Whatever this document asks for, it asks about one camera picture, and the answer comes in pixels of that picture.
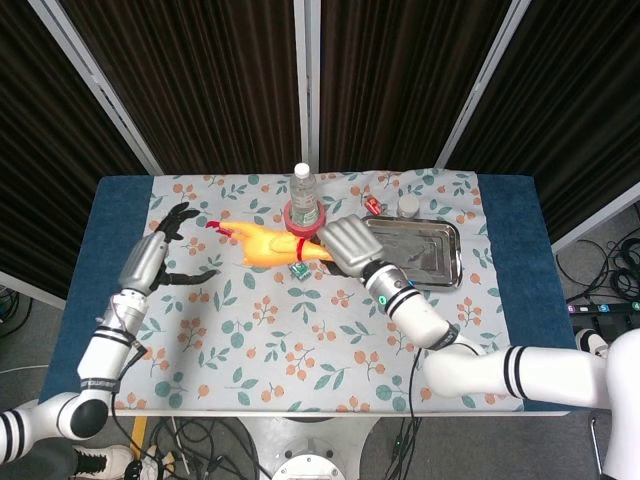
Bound stainless steel tray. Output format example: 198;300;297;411
360;217;462;290

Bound black power strip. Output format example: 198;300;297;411
566;298;640;318

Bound red tape roll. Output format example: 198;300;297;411
283;199;327;238

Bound dark corrugated partition panel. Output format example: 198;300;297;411
319;0;512;172
59;0;307;176
0;0;151;296
447;0;640;244

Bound black floor cables bundle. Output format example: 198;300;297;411
112;414;266;480

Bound chrome tube frame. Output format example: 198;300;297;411
588;413;603;480

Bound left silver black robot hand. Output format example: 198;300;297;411
119;202;221;297

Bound blue table cover cloth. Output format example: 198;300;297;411
39;173;581;414

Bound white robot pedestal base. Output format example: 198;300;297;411
239;414;381;480

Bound dark trouser leg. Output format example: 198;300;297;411
0;438;84;480

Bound orange rubber chicken toy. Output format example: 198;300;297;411
205;219;335;266

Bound floral printed tablecloth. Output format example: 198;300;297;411
108;168;525;414

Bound white sneaker with black trim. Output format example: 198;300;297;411
72;443;135;480

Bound clear plastic water bottle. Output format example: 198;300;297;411
289;162;321;225

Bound black coiled cables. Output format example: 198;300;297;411
557;238;640;301

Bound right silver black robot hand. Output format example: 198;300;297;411
317;214;386;279

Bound small jar with silver lid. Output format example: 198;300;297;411
396;194;421;220

